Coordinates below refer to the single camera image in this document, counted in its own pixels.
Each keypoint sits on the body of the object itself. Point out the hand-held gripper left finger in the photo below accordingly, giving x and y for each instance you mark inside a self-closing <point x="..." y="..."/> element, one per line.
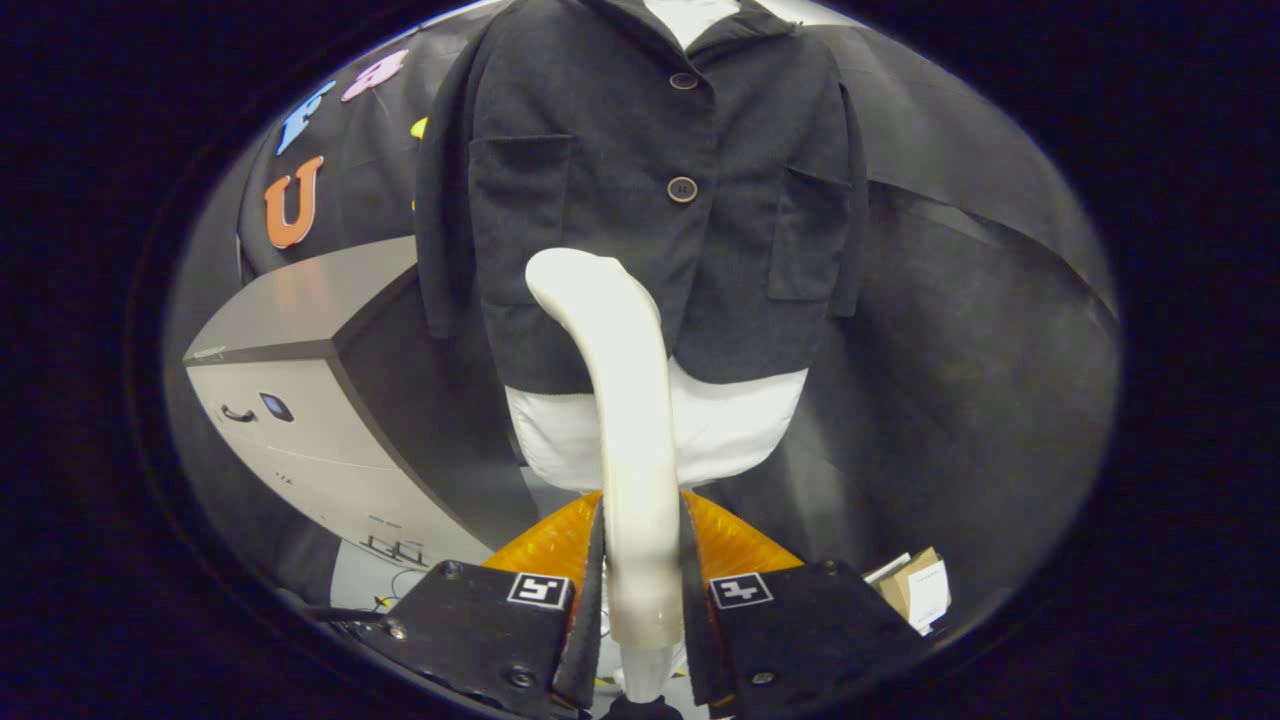
<point x="590" y="620"/>

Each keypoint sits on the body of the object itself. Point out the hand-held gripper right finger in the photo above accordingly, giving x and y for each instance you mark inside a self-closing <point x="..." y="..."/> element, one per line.
<point x="697" y="620"/>

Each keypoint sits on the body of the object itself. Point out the black button jacket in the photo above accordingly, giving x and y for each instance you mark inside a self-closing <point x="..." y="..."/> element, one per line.
<point x="600" y="150"/>

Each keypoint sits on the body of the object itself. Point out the white mannequin torso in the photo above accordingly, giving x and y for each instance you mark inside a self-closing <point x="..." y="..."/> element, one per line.
<point x="740" y="430"/>

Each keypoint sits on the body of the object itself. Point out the small cardboard box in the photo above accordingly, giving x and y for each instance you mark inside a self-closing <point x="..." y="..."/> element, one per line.
<point x="915" y="580"/>

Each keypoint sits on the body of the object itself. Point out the black backdrop cloth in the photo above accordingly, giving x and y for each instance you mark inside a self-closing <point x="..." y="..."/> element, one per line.
<point x="980" y="400"/>

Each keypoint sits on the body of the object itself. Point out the grey cabinet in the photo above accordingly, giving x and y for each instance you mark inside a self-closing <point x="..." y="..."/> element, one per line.
<point x="300" y="300"/>

